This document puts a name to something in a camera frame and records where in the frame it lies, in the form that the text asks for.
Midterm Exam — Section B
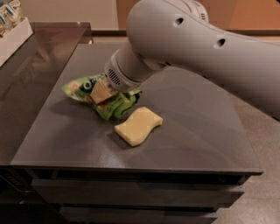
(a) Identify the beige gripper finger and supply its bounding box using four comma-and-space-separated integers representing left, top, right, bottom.
90, 79, 117, 104

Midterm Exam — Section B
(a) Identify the green rice chip bag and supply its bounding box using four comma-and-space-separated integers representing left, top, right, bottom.
62, 74, 142, 121

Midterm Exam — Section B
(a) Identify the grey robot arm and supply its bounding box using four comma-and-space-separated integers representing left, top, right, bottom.
104, 0, 280, 120

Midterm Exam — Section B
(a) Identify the yellow sponge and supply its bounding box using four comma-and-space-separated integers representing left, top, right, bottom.
115, 107, 163, 147

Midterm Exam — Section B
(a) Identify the dark glass side table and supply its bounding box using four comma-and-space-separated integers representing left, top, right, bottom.
0, 22, 92, 224

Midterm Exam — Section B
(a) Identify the white box with snacks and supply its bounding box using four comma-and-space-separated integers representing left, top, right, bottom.
0, 0, 33, 67

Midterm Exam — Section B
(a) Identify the grey drawer cabinet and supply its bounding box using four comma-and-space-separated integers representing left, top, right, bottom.
10, 44, 264, 224

